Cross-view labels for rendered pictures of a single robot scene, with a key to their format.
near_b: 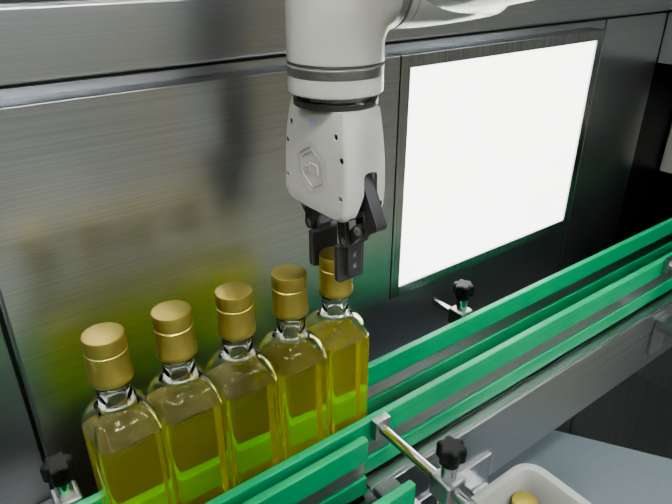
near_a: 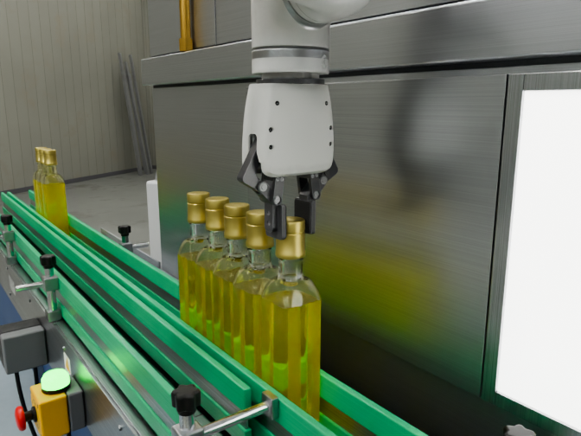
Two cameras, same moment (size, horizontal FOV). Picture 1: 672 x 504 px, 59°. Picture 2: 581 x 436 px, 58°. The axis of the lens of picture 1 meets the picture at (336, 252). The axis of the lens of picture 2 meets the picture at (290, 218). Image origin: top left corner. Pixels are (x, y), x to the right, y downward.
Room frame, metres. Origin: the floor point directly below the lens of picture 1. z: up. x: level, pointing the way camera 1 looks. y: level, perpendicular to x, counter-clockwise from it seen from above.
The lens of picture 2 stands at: (0.53, -0.59, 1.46)
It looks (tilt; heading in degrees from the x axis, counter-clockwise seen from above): 12 degrees down; 90
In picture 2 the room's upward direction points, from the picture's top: straight up
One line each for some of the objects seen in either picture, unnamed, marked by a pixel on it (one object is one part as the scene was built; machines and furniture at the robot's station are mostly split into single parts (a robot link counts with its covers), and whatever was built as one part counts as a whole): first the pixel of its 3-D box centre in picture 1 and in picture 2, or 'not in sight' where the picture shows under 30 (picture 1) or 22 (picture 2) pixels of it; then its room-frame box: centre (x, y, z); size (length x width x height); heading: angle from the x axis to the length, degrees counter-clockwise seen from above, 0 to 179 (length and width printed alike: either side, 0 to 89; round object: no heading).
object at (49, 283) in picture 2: not in sight; (37, 291); (0.05, 0.36, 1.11); 0.07 x 0.04 x 0.13; 37
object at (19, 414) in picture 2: not in sight; (27, 416); (0.10, 0.18, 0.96); 0.04 x 0.03 x 0.04; 127
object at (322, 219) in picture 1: (316, 228); (312, 203); (0.56, 0.02, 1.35); 0.03 x 0.03 x 0.07; 37
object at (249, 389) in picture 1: (246, 436); (239, 327); (0.46, 0.09, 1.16); 0.06 x 0.06 x 0.21; 36
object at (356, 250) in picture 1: (356, 251); (266, 209); (0.51, -0.02, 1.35); 0.03 x 0.03 x 0.07; 37
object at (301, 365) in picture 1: (294, 414); (260, 342); (0.49, 0.04, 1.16); 0.06 x 0.06 x 0.21; 36
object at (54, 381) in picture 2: not in sight; (55, 380); (0.14, 0.21, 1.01); 0.05 x 0.05 x 0.03
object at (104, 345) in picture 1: (107, 355); (198, 207); (0.39, 0.19, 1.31); 0.04 x 0.04 x 0.04
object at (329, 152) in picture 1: (335, 147); (290, 123); (0.53, 0.00, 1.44); 0.10 x 0.07 x 0.11; 37
